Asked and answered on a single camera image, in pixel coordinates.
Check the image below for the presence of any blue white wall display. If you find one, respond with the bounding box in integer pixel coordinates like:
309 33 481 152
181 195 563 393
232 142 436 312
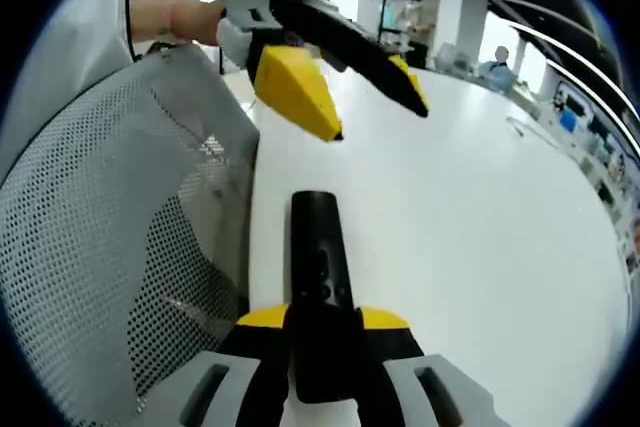
548 80 640 201

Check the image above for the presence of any white ceiling light strip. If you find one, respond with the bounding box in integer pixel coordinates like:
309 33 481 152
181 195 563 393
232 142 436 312
508 20 640 119

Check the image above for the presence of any black remote control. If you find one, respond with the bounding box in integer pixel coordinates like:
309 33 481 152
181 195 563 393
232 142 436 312
288 190 369 406

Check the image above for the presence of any grey mesh office chair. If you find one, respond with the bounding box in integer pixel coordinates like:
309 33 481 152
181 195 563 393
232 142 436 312
0 44 263 427

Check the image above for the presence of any person's left hand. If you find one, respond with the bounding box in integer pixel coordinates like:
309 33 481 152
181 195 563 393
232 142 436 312
171 0 226 46

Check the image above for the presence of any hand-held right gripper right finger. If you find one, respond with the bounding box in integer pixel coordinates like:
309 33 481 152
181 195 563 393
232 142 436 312
356 305 511 427

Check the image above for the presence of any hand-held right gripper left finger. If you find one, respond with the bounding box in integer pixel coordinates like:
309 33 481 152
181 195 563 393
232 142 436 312
134 302 291 427

